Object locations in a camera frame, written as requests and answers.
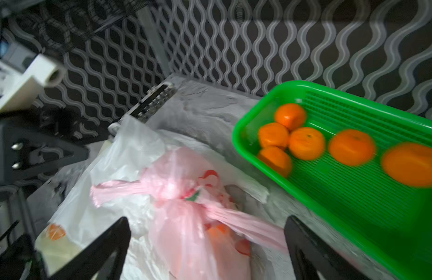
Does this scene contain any green plastic basket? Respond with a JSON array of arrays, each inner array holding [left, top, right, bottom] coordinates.
[[232, 80, 432, 280]]

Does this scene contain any orange lower left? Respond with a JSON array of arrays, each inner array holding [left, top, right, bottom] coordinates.
[[258, 146, 293, 178]]

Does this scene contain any large orange top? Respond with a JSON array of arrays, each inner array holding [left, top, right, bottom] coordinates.
[[381, 142, 432, 188]]

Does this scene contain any pink plastic bag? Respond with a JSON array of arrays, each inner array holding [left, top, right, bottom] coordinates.
[[90, 147, 288, 280]]

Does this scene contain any white plastic bag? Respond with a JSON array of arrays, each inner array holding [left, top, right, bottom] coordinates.
[[49, 117, 269, 280]]

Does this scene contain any black wire basket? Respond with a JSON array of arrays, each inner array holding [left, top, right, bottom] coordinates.
[[0, 1, 157, 54]]

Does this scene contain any large orange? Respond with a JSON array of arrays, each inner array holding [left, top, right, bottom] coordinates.
[[381, 142, 432, 188], [329, 129, 376, 166]]

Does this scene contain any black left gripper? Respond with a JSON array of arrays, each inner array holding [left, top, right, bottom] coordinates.
[[0, 115, 89, 185]]

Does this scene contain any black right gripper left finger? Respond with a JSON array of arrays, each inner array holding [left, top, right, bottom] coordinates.
[[49, 217, 131, 280]]

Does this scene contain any socket set rail holder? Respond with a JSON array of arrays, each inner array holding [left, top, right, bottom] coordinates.
[[108, 82, 176, 137]]

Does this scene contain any orange far left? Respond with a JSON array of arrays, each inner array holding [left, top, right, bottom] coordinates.
[[274, 103, 307, 131]]

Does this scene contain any orange top centre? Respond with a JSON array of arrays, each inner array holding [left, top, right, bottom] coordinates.
[[207, 224, 232, 238]]

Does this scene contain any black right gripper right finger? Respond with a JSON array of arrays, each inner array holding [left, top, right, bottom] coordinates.
[[284, 215, 368, 280]]

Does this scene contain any yellow bag with orange print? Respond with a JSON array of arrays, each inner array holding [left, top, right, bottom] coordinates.
[[35, 224, 82, 276]]

